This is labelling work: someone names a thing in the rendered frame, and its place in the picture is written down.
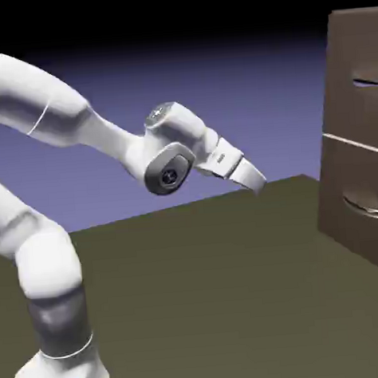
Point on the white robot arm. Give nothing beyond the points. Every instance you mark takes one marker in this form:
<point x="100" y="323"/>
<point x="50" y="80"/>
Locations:
<point x="51" y="104"/>

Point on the brown wooden cabinet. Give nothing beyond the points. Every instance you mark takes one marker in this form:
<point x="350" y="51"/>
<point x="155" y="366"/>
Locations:
<point x="356" y="163"/>

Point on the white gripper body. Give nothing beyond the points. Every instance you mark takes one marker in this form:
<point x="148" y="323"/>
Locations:
<point x="247" y="174"/>

